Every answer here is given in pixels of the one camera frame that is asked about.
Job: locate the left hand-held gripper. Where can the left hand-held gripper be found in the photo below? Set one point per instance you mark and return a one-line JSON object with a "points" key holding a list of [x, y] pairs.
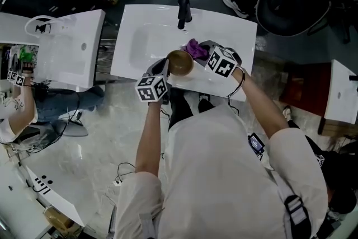
{"points": [[151, 89]]}

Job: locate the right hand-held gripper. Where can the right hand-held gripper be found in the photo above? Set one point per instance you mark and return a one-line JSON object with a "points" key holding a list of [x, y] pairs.
{"points": [[222, 63]]}

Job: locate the purple cloth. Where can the purple cloth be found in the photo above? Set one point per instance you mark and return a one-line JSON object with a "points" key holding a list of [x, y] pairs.
{"points": [[194, 49]]}

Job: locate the brown round bowl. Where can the brown round bowl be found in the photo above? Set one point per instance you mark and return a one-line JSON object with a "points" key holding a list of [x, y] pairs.
{"points": [[180, 64]]}

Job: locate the person's left forearm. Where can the person's left forearm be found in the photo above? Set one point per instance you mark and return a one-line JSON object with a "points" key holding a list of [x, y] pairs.
{"points": [[149, 142]]}

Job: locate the person's right forearm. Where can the person's right forearm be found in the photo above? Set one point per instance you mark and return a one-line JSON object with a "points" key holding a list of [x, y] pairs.
{"points": [[260, 103]]}

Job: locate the person's left black shoe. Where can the person's left black shoe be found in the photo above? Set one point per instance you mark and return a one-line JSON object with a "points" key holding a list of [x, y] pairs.
{"points": [[180, 109]]}

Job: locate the person's black shoe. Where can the person's black shoe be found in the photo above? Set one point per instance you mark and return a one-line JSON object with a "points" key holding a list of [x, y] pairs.
{"points": [[180, 109], [206, 105]]}

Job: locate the large white ceramic sink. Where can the large white ceramic sink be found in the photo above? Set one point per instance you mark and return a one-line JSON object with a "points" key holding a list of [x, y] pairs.
{"points": [[145, 25]]}

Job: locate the black cylindrical faucet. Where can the black cylindrical faucet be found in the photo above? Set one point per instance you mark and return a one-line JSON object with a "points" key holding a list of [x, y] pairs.
{"points": [[183, 12]]}

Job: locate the person's right black shoe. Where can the person's right black shoe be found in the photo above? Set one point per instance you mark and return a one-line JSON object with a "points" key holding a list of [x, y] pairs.
{"points": [[206, 105]]}

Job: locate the white sink with curved faucet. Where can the white sink with curved faucet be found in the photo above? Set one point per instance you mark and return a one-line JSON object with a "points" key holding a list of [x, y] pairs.
{"points": [[64, 58]]}

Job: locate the black grey backpack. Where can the black grey backpack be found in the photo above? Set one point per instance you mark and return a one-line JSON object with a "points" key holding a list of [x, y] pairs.
{"points": [[293, 2]]}

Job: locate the black device with blue screen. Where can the black device with blue screen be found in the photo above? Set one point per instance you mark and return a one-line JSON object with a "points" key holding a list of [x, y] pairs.
{"points": [[256, 143]]}

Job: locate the red-brown wooden cabinet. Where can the red-brown wooden cabinet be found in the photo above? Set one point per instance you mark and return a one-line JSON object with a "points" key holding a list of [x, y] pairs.
{"points": [[305, 86]]}

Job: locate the grey stool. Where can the grey stool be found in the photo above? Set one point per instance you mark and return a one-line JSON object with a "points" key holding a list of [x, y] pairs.
{"points": [[75, 130]]}

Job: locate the person's white shirt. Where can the person's white shirt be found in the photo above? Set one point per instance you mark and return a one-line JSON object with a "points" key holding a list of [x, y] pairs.
{"points": [[218, 176]]}

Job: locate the white floor power strip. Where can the white floor power strip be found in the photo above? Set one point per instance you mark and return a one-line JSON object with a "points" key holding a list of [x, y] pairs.
{"points": [[118, 182]]}

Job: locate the white curved faucet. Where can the white curved faucet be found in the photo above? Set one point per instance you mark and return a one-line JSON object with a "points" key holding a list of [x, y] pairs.
{"points": [[39, 17]]}

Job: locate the small white ceramic sink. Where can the small white ceramic sink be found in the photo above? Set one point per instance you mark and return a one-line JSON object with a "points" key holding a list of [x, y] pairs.
{"points": [[341, 109]]}

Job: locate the black angular faucet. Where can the black angular faucet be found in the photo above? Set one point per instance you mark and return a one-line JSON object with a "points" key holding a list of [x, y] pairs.
{"points": [[353, 77]]}

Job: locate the white desk with black print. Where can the white desk with black print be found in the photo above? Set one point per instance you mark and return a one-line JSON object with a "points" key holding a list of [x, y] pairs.
{"points": [[58, 201]]}

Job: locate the cardboard box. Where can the cardboard box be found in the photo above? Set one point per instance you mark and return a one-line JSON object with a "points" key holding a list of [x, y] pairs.
{"points": [[58, 219]]}

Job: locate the metal sink frame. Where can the metal sink frame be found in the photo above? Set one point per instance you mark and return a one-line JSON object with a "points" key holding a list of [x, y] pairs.
{"points": [[104, 56]]}

